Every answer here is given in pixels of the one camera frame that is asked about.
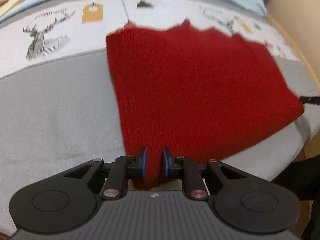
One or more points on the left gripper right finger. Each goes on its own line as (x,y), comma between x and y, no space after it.
(199,180)

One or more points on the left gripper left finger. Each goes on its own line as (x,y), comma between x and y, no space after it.
(110,180)

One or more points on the dark red knit sweater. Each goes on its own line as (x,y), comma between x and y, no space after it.
(201,93)

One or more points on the printed grey bed sheet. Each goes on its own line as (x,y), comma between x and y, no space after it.
(58,107)

